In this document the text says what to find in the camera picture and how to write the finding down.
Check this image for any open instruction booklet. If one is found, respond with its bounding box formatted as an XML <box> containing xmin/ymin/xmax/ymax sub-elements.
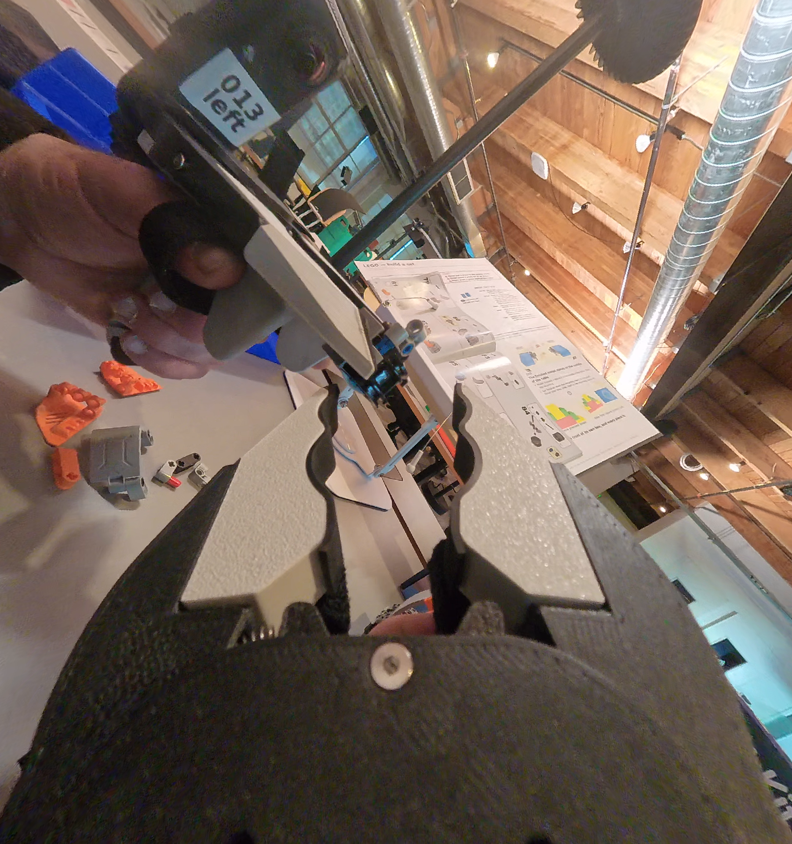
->
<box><xmin>355</xmin><ymin>256</ymin><xmax>662</xmax><ymax>465</ymax></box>

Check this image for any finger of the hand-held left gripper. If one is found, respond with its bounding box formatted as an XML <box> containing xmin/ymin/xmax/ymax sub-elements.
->
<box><xmin>255</xmin><ymin>225</ymin><xmax>383</xmax><ymax>375</ymax></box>

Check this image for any small orange liftarm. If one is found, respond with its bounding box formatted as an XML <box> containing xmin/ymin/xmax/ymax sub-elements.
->
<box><xmin>49</xmin><ymin>445</ymin><xmax>84</xmax><ymax>493</ymax></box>

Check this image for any silver ventilation duct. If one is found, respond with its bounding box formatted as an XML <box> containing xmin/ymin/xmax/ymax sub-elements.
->
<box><xmin>613</xmin><ymin>0</ymin><xmax>792</xmax><ymax>399</ymax></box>

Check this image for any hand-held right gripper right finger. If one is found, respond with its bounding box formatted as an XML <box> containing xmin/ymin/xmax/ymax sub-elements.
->
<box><xmin>429</xmin><ymin>383</ymin><xmax>609</xmax><ymax>615</ymax></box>

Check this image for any black toy wheel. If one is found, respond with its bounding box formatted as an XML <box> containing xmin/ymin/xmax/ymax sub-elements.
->
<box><xmin>370</xmin><ymin>337</ymin><xmax>431</xmax><ymax>399</ymax></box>

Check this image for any person's left hand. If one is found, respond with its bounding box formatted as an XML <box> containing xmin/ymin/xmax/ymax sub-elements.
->
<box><xmin>0</xmin><ymin>132</ymin><xmax>249</xmax><ymax>382</ymax></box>

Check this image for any grey toy part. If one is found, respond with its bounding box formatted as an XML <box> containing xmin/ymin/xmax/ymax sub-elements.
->
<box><xmin>78</xmin><ymin>424</ymin><xmax>157</xmax><ymax>510</ymax></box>

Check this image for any orange toy part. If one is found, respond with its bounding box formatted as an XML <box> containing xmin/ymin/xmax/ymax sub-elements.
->
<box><xmin>98</xmin><ymin>359</ymin><xmax>163</xmax><ymax>400</ymax></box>
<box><xmin>33</xmin><ymin>382</ymin><xmax>108</xmax><ymax>448</ymax></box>

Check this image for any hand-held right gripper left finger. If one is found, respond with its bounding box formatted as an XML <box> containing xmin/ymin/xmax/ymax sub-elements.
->
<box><xmin>181</xmin><ymin>386</ymin><xmax>352</xmax><ymax>623</ymax></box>

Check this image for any person's left forearm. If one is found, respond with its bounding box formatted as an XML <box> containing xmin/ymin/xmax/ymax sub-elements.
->
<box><xmin>0</xmin><ymin>66</ymin><xmax>69</xmax><ymax>299</ymax></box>

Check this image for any white book stand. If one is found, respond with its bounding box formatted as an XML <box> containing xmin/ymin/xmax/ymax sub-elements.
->
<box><xmin>283</xmin><ymin>367</ymin><xmax>452</xmax><ymax>510</ymax></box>

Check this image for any black ceiling pole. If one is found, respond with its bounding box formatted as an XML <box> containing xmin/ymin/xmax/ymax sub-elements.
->
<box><xmin>328</xmin><ymin>0</ymin><xmax>704</xmax><ymax>274</ymax></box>

